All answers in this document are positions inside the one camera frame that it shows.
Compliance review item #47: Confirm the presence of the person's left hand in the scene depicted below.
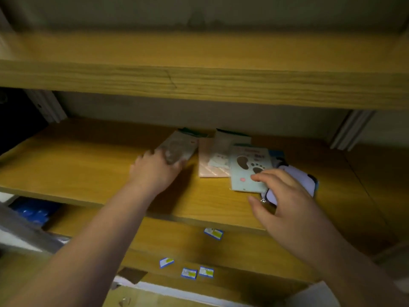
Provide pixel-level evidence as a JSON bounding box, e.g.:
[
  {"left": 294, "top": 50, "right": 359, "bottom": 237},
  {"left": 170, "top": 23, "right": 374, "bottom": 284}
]
[{"left": 129, "top": 149, "right": 186, "bottom": 197}]

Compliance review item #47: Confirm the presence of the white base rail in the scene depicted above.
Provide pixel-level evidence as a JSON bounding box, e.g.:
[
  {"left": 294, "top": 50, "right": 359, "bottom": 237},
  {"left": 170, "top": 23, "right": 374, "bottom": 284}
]
[{"left": 112, "top": 275, "right": 253, "bottom": 307}]

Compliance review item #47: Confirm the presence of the person's left forearm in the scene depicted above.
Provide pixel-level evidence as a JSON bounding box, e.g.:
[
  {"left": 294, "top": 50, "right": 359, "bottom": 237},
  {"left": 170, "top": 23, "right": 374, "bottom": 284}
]
[{"left": 6, "top": 185, "right": 154, "bottom": 307}]

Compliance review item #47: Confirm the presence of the person's right hand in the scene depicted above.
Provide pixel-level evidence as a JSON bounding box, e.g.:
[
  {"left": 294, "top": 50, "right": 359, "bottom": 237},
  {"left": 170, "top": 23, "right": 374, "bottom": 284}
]
[{"left": 248, "top": 168, "right": 340, "bottom": 266}]

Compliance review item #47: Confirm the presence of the dark blue box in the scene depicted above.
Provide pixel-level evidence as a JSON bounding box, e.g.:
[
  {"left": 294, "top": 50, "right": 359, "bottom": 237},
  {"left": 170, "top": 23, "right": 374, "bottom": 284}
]
[{"left": 0, "top": 87, "right": 49, "bottom": 156}]

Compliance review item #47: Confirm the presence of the blue plastic bag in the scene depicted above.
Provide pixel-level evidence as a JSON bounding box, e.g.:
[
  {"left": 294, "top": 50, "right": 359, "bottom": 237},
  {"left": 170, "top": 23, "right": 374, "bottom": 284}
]
[{"left": 9, "top": 197, "right": 63, "bottom": 227}]

